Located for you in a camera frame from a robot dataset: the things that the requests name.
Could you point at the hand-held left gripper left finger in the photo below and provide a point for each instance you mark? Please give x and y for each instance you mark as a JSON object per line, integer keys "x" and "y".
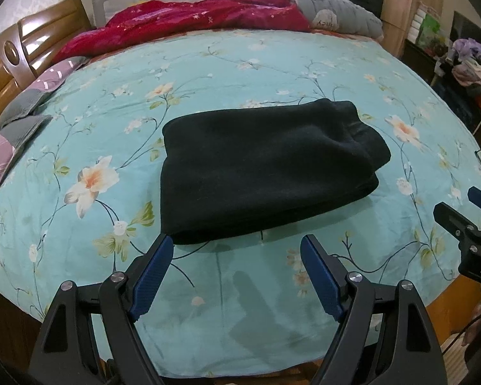
{"x": 152, "y": 276}

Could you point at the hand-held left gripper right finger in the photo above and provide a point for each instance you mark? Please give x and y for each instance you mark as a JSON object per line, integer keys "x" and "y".
{"x": 322, "y": 276}

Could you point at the black pants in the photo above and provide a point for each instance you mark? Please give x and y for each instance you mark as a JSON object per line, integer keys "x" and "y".
{"x": 264, "y": 168}

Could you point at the pile of clothes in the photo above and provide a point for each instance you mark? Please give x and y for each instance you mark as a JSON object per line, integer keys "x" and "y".
{"x": 475, "y": 72}

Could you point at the dark cabinet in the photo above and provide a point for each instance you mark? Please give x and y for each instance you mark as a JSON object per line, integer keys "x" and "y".
{"x": 429, "y": 68}

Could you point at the purple and grey pillow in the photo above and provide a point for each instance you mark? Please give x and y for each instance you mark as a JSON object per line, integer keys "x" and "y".
{"x": 4, "y": 152}
{"x": 44, "y": 84}

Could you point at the wooden wardrobe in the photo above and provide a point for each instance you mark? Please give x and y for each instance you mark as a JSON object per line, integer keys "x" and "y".
{"x": 401, "y": 8}

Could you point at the teal floral bed sheet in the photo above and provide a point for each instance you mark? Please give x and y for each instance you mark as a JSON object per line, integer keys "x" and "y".
{"x": 264, "y": 72}

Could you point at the grey quilt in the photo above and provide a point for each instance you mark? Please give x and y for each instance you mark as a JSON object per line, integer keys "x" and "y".
{"x": 340, "y": 14}

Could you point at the wooden bed headboard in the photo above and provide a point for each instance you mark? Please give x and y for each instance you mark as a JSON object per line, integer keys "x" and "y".
{"x": 20, "y": 56}

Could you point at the red blanket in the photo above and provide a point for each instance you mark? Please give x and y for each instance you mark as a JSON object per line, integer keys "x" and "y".
{"x": 208, "y": 16}

